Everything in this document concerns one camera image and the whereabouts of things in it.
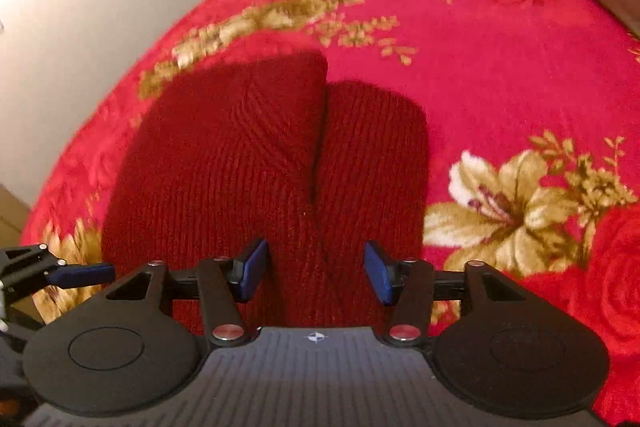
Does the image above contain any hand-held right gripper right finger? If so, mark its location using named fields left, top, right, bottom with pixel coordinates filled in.
left=364, top=241, right=538, bottom=349

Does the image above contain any dark red knit sweater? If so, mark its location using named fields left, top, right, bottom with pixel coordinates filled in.
left=100, top=49, right=431, bottom=343

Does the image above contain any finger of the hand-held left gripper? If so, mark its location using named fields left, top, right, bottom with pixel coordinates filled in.
left=0, top=244, right=117, bottom=300

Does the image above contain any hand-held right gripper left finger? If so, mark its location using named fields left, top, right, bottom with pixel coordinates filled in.
left=105, top=238, right=271, bottom=349

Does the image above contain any red floral blanket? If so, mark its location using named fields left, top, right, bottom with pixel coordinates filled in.
left=20, top=0, right=640, bottom=427

